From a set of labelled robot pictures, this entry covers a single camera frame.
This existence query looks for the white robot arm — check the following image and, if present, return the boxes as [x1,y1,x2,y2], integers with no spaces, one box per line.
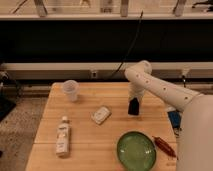
[125,60,213,171]

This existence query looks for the white plastic bottle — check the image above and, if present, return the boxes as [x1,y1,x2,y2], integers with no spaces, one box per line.
[56,116,70,157]

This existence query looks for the green glass plate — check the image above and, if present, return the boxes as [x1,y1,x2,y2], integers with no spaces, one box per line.
[117,131,157,171]

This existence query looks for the white wall outlet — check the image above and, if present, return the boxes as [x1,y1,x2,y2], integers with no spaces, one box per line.
[90,70,98,79]

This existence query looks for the clear plastic cup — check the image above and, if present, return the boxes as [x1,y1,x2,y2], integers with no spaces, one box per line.
[62,80,79,102]

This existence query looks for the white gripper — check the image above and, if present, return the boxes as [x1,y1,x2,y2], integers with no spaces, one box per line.
[129,82,145,101]

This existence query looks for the black hanging cable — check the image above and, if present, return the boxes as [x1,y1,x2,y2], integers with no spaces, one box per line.
[105,9,145,80]

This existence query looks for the blue connector box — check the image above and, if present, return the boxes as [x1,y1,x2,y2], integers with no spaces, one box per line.
[168,111,181,128]

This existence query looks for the red chili pepper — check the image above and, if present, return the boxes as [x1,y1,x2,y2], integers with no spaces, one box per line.
[154,137,176,157]

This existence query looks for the black eraser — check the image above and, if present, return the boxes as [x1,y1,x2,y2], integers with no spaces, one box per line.
[128,98,139,115]

